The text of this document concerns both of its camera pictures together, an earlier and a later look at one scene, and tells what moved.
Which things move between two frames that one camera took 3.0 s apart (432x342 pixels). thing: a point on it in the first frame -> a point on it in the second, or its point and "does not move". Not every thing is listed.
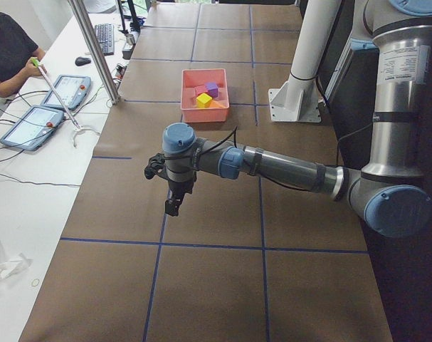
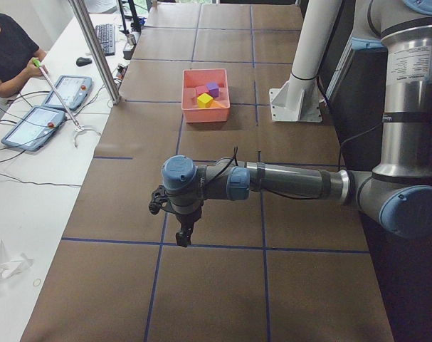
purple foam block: (212, 88) does not move
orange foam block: (214, 103) does not move
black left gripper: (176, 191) -> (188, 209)
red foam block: (199, 90) does not move
